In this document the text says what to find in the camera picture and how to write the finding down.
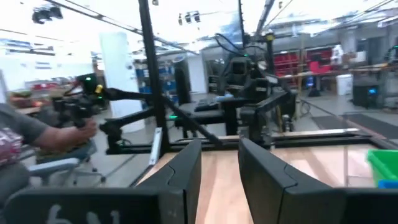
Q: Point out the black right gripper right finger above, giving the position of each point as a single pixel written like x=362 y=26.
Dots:
x=273 y=193

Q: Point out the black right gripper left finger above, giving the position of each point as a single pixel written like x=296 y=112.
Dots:
x=174 y=193

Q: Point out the blue plastic basket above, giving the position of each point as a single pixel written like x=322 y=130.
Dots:
x=388 y=184

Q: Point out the green plastic basket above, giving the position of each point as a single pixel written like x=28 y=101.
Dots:
x=385 y=165

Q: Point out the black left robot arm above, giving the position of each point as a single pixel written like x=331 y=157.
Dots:
x=258 y=90

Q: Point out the person's hand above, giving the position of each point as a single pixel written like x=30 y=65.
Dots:
x=87 y=130

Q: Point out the black floor mat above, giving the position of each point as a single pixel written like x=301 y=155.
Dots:
x=373 y=124

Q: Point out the grey office chair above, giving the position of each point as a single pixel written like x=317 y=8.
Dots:
x=53 y=165

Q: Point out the white bin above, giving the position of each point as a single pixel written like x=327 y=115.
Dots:
x=344 y=84

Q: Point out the red storage shelving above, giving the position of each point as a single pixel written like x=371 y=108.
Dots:
x=286 y=62

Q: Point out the black box with blue light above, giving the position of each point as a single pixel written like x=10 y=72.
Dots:
x=368 y=96

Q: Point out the white building pillar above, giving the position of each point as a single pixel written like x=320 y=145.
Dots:
x=121 y=62

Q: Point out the person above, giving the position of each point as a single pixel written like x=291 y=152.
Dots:
x=18 y=124

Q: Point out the black ceiling fixture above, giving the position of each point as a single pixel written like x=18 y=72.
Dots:
x=46 y=15

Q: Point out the silver aluminium rail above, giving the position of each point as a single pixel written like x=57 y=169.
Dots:
x=155 y=146

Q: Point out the black table edge frame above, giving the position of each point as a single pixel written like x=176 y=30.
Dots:
x=326 y=140

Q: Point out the black rig frame post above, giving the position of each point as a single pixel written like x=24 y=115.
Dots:
x=152 y=62

